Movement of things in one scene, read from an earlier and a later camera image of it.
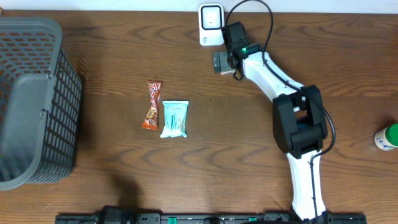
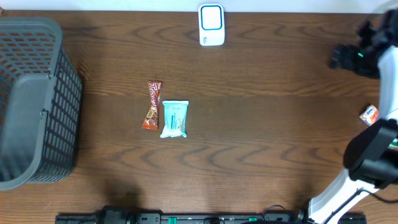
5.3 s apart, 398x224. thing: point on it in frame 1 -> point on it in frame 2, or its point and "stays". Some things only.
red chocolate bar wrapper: x=150 y=122 stays
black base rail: x=125 y=214 stays
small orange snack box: x=231 y=72 -> x=370 y=116
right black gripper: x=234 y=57 -> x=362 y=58
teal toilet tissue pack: x=175 y=119 stays
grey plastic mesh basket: x=40 y=94 stays
